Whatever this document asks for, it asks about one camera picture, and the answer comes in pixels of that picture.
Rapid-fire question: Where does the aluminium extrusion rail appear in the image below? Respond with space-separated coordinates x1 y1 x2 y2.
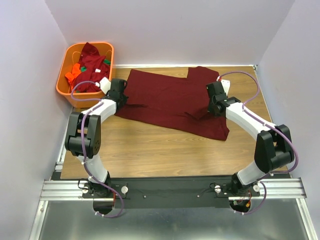
40 178 307 201

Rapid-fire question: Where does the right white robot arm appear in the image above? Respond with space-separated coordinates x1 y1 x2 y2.
206 80 295 196

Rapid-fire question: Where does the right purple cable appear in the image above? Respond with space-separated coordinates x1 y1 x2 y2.
216 71 300 216

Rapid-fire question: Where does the maroon t shirt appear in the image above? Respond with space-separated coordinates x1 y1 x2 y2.
116 66 229 141

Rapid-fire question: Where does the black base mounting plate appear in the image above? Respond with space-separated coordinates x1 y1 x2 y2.
78 175 260 213

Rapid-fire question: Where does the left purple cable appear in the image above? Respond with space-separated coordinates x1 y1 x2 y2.
70 81 125 219

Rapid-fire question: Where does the orange plastic bin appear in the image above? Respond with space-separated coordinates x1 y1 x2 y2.
56 42 116 109

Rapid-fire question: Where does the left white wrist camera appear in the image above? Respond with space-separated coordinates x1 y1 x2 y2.
95 77 111 94

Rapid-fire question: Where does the green shirt in bin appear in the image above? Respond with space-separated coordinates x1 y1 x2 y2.
79 58 111 72

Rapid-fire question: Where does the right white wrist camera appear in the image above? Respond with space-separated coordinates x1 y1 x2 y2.
216 76 231 95

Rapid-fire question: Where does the purple cable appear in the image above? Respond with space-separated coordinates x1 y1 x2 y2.
70 81 125 219
216 71 300 216

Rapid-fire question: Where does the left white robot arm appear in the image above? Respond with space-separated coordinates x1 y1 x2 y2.
64 77 128 198

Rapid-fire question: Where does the dark red shirt in bin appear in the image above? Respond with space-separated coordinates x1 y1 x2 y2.
75 42 111 93

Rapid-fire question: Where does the orange shirt in bin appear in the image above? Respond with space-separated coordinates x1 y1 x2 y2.
65 63 81 91

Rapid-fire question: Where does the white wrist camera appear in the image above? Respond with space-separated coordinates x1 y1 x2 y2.
95 77 111 94
216 76 231 95

